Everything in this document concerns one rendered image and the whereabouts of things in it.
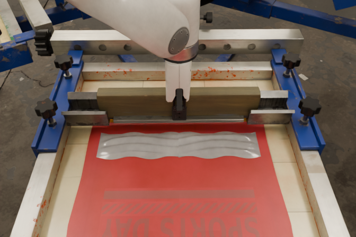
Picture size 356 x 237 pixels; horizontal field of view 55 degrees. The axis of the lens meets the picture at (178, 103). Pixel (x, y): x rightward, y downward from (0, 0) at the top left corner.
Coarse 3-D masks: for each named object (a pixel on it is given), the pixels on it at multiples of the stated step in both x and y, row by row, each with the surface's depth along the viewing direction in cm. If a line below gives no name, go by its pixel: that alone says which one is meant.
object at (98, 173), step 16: (96, 128) 80; (112, 128) 80; (128, 128) 80; (144, 128) 80; (160, 128) 80; (176, 128) 80; (96, 144) 77; (96, 160) 74; (112, 160) 74; (128, 160) 74; (144, 160) 74; (160, 160) 74; (176, 160) 74; (96, 176) 71; (112, 176) 71; (128, 176) 71; (144, 176) 71; (160, 176) 71; (176, 176) 71; (80, 192) 68; (96, 192) 68; (80, 208) 65; (96, 208) 65; (80, 224) 63; (96, 224) 63
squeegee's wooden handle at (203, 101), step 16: (96, 96) 73; (112, 96) 73; (128, 96) 73; (144, 96) 73; (160, 96) 73; (192, 96) 73; (208, 96) 73; (224, 96) 73; (240, 96) 73; (256, 96) 73; (112, 112) 76; (128, 112) 76; (144, 112) 77; (160, 112) 77; (192, 112) 77; (208, 112) 77; (224, 112) 77; (240, 112) 77
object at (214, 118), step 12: (120, 120) 76; (132, 120) 76; (144, 120) 77; (156, 120) 77; (168, 120) 77; (192, 120) 77; (204, 120) 77; (216, 120) 77; (228, 120) 77; (240, 120) 77
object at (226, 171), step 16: (192, 128) 80; (208, 128) 80; (224, 128) 80; (240, 128) 80; (256, 128) 80; (192, 160) 74; (208, 160) 74; (224, 160) 74; (240, 160) 74; (256, 160) 74; (192, 176) 71; (208, 176) 71; (224, 176) 71; (240, 176) 71; (256, 176) 71; (272, 176) 71; (256, 192) 68; (272, 192) 68; (272, 208) 65; (272, 224) 63; (288, 224) 63
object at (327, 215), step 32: (96, 64) 92; (128, 64) 92; (160, 64) 92; (192, 64) 92; (224, 64) 92; (256, 64) 92; (64, 128) 76; (288, 128) 78; (320, 160) 69; (32, 192) 64; (320, 192) 64; (32, 224) 60; (320, 224) 61
